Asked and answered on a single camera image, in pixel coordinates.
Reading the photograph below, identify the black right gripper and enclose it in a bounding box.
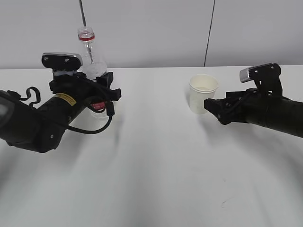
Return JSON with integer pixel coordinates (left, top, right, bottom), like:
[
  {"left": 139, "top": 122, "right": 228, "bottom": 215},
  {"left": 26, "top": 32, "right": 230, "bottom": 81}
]
[{"left": 204, "top": 88, "right": 267, "bottom": 125}]

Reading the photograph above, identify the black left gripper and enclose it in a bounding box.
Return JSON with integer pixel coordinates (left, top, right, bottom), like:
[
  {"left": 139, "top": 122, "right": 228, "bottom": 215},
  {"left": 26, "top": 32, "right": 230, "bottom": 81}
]
[{"left": 49, "top": 72, "right": 121, "bottom": 111}]

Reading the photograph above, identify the clear plastic water bottle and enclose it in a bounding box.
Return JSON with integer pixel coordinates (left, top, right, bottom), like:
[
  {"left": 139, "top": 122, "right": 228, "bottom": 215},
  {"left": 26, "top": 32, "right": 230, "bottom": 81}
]
[{"left": 77, "top": 26, "right": 110, "bottom": 120}]

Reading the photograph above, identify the white paper cup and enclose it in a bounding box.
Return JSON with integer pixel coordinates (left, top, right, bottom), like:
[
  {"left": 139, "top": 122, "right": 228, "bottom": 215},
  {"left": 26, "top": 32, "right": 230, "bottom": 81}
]
[{"left": 189, "top": 74, "right": 218, "bottom": 114}]

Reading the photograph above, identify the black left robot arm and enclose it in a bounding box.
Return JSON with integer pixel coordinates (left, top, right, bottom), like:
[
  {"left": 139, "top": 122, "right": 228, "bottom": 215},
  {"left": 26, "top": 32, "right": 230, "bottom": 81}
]
[{"left": 0, "top": 72, "right": 121, "bottom": 153}]

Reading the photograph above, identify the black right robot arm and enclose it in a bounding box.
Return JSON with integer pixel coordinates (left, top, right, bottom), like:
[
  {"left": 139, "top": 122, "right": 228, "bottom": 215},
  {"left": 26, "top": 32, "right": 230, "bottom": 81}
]
[{"left": 204, "top": 88, "right": 303, "bottom": 138}]

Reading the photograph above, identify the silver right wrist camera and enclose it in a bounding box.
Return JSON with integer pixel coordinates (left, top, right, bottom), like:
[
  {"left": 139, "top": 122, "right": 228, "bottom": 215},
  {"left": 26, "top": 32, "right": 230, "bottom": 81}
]
[{"left": 239, "top": 63, "right": 283, "bottom": 97}]

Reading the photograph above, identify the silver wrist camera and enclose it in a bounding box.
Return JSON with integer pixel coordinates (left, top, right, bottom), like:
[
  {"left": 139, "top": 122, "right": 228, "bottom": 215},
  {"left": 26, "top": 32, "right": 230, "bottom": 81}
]
[
  {"left": 41, "top": 52, "right": 83, "bottom": 77},
  {"left": 239, "top": 63, "right": 283, "bottom": 97}
]

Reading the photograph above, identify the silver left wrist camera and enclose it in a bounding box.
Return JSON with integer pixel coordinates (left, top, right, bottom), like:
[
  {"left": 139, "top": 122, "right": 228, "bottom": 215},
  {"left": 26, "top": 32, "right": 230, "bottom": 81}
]
[{"left": 41, "top": 52, "right": 83, "bottom": 77}]

